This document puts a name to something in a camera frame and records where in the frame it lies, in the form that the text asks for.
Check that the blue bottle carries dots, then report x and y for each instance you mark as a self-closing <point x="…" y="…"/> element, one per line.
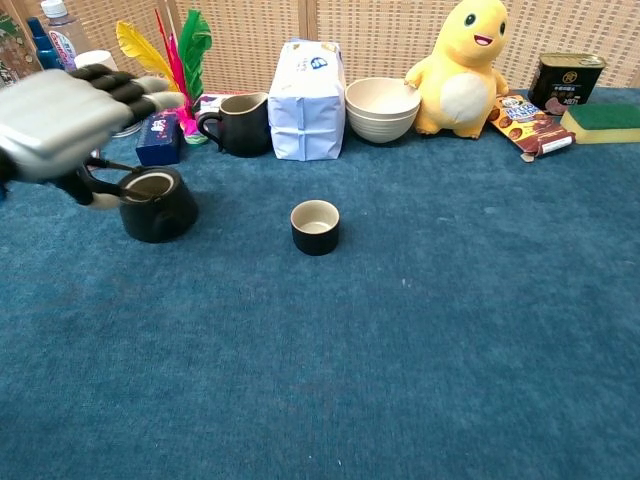
<point x="45" y="52"/>

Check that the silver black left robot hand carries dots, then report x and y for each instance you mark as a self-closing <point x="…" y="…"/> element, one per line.
<point x="55" y="122"/>

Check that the colourful feather shuttlecock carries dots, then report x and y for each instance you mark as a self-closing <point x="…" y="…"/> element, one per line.
<point x="187" y="60"/>

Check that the small black ceramic cup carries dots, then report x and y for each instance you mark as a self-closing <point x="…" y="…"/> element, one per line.
<point x="315" y="235"/>

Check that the black luncheon meat can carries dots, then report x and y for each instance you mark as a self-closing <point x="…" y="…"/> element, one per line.
<point x="567" y="82"/>

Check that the beige ceramic bowl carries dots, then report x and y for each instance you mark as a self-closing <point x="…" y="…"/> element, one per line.
<point x="382" y="97"/>
<point x="381" y="129"/>

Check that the green tea bottle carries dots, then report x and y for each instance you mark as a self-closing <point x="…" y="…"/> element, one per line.
<point x="12" y="50"/>

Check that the dark blue rectangular box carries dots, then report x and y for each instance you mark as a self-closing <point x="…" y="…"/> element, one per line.
<point x="160" y="142"/>

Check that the wicker folding screen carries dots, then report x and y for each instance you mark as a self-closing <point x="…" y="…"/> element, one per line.
<point x="380" y="35"/>

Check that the blue table cloth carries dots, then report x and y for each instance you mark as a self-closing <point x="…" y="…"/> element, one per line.
<point x="320" y="325"/>

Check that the white paper bag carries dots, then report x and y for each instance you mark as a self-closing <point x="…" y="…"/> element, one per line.
<point x="307" y="105"/>

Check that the brown biscuit box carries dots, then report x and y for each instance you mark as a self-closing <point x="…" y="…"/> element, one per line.
<point x="530" y="127"/>

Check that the black ceramic pitcher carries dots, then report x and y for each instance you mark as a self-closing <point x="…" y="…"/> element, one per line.
<point x="245" y="127"/>

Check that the clear plastic water bottle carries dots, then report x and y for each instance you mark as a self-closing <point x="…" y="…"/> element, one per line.
<point x="65" y="42"/>

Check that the stack of floral paper cups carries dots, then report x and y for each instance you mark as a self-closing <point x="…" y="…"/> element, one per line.
<point x="97" y="59"/>

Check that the yellow plush duck toy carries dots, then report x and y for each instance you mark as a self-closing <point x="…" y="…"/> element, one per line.
<point x="462" y="80"/>

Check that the white pink flat box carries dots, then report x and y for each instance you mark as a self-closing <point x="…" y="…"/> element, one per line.
<point x="212" y="101"/>

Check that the yellow green sponge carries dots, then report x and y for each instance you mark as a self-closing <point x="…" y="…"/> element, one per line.
<point x="602" y="122"/>

